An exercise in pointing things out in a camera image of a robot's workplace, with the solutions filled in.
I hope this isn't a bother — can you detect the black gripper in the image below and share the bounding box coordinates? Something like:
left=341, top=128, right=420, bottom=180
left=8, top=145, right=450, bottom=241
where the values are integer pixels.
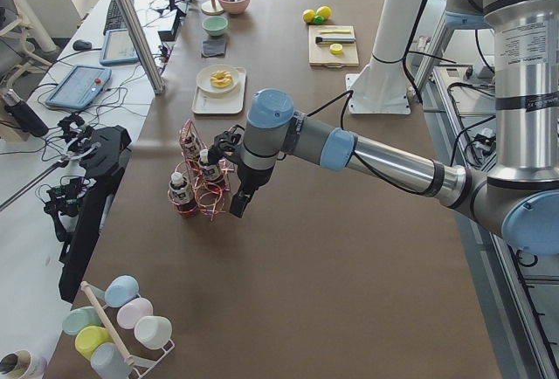
left=230, top=165, right=264, bottom=217

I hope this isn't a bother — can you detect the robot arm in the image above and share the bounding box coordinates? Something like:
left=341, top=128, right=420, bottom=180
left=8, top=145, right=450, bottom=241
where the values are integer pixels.
left=230, top=0, right=558, bottom=256

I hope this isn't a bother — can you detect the tea bottle front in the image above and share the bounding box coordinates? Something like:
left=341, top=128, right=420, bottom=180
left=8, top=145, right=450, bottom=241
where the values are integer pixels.
left=169, top=171, right=198, bottom=217

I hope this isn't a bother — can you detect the tea bottle back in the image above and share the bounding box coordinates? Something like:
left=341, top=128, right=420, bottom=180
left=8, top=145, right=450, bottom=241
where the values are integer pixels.
left=181, top=132, right=201, bottom=162

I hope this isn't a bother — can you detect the white serving tray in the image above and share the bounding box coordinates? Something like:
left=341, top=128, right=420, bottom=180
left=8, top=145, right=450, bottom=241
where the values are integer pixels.
left=191, top=64, right=246, bottom=115

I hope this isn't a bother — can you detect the yellow donut pastry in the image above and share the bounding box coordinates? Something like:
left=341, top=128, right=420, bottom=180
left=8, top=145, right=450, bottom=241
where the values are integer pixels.
left=210, top=71, right=233, bottom=89

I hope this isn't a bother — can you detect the white plate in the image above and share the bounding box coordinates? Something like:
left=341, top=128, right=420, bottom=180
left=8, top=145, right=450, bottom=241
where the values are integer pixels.
left=196, top=64, right=240, bottom=94

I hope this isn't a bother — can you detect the blue cup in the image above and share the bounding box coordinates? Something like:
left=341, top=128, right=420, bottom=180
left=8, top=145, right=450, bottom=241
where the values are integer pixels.
left=104, top=275, right=139, bottom=308

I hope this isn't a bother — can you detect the grey folded cloth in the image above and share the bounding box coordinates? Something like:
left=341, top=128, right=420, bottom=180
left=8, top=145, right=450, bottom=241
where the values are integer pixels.
left=201, top=38, right=227, bottom=58

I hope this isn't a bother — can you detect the white cup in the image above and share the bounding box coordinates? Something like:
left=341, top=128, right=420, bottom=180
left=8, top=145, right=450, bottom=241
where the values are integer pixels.
left=134, top=315, right=172, bottom=350

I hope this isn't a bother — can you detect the pink cup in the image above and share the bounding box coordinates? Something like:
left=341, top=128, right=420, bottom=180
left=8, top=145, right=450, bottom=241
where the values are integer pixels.
left=116, top=297, right=153, bottom=329

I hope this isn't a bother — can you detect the wooden cutting board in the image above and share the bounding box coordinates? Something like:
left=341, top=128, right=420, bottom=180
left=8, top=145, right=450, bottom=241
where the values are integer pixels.
left=308, top=25, right=359, bottom=67

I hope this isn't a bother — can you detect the half lemon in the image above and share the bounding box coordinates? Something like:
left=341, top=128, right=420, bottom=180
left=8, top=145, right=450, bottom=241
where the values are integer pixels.
left=329, top=43, right=343, bottom=55

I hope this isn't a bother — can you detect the green bowl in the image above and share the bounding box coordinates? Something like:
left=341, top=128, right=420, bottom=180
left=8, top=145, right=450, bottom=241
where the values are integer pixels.
left=202, top=16, right=229, bottom=37

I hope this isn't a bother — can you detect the metal muddler tool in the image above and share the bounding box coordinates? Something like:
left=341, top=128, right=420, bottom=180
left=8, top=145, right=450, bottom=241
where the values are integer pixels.
left=314, top=34, right=355, bottom=45

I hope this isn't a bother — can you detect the yellow plastic knife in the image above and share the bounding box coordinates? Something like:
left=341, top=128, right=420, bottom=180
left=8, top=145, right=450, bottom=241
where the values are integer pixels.
left=319, top=27, right=352, bottom=34

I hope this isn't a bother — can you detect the green lime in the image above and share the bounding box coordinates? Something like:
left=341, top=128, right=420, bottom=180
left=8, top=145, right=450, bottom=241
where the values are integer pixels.
left=312, top=15, right=325, bottom=25

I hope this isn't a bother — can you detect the blue teach pendant far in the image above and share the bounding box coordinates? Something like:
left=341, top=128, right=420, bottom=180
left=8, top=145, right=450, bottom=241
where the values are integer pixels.
left=100, top=29, right=139, bottom=66

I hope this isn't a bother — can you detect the blue teach pendant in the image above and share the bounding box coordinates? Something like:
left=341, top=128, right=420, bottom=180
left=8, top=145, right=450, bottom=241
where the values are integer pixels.
left=45, top=65, right=112, bottom=110
left=100, top=29, right=139, bottom=66

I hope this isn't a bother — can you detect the yellow lemon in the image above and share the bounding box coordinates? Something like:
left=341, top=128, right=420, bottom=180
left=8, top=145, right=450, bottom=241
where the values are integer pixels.
left=316, top=5, right=332, bottom=20
left=302, top=9, right=316, bottom=24

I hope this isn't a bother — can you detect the blue teach pendant near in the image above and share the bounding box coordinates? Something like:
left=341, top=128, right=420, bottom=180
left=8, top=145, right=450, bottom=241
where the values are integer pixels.
left=45, top=65, right=112, bottom=110

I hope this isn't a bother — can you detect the green cup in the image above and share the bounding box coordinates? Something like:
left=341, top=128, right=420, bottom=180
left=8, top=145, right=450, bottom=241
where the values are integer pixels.
left=62, top=306, right=102, bottom=336

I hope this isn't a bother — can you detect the yellow cup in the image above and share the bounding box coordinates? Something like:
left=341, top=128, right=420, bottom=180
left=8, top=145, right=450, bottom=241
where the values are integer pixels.
left=74, top=326, right=113, bottom=360

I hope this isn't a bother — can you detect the grey-blue cup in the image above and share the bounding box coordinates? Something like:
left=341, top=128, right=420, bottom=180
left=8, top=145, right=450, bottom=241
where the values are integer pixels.
left=90, top=342, right=132, bottom=379

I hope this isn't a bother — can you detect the black keyboard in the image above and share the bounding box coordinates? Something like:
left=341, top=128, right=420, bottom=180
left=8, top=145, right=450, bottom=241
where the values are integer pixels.
left=102, top=0, right=127, bottom=34

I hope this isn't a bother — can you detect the black computer mouse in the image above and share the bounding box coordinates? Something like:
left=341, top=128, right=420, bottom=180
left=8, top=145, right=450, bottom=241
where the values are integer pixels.
left=72, top=39, right=93, bottom=52

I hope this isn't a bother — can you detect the black water bottle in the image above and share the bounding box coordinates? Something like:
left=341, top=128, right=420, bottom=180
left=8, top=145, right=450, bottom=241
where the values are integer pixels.
left=1, top=88, right=49, bottom=137

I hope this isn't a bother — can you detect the copper wire bottle rack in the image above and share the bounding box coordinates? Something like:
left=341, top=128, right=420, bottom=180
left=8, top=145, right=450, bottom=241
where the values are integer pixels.
left=178, top=119, right=235, bottom=221

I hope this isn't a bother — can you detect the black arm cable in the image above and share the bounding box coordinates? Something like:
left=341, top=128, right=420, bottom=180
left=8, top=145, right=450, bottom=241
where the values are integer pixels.
left=305, top=89, right=420, bottom=195

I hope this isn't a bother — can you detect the white wire cup rack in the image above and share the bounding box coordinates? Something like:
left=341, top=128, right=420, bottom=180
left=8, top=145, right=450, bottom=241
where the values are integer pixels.
left=90, top=285, right=176, bottom=378

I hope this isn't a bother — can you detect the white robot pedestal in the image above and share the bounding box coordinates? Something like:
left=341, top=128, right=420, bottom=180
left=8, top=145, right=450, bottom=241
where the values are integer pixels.
left=349, top=0, right=426, bottom=114

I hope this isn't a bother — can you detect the wooden rack handle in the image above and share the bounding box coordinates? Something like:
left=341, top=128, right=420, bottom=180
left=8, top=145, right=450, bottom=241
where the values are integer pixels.
left=80, top=281, right=135, bottom=366

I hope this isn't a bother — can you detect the aluminium frame post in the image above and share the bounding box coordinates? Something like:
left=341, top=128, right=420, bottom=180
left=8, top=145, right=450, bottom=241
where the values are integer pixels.
left=115, top=0, right=165, bottom=94

